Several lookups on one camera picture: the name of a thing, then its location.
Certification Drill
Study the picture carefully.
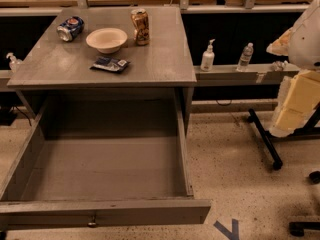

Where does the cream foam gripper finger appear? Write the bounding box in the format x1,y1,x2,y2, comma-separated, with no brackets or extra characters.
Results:
269,70,320,138

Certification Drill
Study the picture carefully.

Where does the blueberry rxbar dark wrapper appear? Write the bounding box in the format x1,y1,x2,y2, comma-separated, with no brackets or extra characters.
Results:
90,57,130,73

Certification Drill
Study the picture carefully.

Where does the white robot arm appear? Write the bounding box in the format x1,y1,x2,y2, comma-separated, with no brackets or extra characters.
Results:
266,0,320,137

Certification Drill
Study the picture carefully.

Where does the open grey top drawer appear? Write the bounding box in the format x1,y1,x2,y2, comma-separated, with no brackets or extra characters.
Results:
0,88,211,230

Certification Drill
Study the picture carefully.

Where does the grey cabinet with top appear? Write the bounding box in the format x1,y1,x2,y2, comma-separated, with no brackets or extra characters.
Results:
8,7,196,135

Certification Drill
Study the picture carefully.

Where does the black metal stand base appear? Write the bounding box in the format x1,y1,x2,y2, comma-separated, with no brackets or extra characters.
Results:
247,106,320,170

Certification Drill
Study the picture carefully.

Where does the crumpled clear plastic wrap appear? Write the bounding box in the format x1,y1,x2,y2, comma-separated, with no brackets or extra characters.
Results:
271,61,288,71

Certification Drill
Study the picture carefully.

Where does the clear plastic water bottle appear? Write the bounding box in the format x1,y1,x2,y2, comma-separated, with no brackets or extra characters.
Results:
236,43,254,72

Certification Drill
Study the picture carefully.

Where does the white pump lotion bottle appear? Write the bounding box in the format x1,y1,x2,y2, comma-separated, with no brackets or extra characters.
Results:
200,39,215,71

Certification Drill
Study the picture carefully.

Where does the black chair caster base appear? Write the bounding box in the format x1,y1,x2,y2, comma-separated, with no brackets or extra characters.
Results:
288,170,320,237

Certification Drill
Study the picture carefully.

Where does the gold crushed drink can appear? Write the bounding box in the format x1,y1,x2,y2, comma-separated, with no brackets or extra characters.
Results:
131,8,150,45

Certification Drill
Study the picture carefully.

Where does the white ceramic bowl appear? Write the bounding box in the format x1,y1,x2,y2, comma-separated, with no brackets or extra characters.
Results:
86,28,127,54

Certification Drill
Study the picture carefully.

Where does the blue crushed soda can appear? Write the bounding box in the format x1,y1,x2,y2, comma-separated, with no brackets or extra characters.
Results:
57,16,85,42

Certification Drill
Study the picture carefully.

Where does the clear pump sanitizer bottle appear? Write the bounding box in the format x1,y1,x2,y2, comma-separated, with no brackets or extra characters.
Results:
6,52,22,73

